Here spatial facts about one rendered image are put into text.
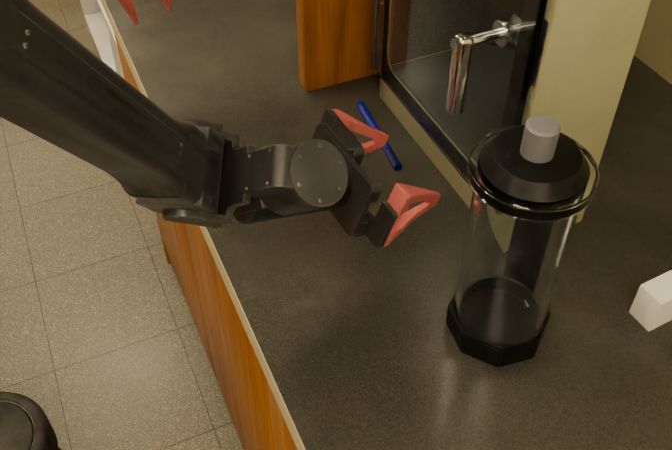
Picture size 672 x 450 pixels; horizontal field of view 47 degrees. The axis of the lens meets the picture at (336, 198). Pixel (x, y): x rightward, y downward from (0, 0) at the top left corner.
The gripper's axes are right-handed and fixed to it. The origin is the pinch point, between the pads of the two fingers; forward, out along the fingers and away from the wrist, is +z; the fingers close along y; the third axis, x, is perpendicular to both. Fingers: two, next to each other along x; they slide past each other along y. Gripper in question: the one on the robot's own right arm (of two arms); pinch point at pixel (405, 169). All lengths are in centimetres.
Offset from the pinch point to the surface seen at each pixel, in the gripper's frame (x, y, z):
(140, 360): 113, 61, 12
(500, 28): -16.7, 0.1, 4.1
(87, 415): 117, 52, -4
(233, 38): 15, 48, 7
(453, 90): -10.0, -0.2, 1.3
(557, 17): -20.9, -5.0, 4.2
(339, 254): 13.5, 1.4, -2.5
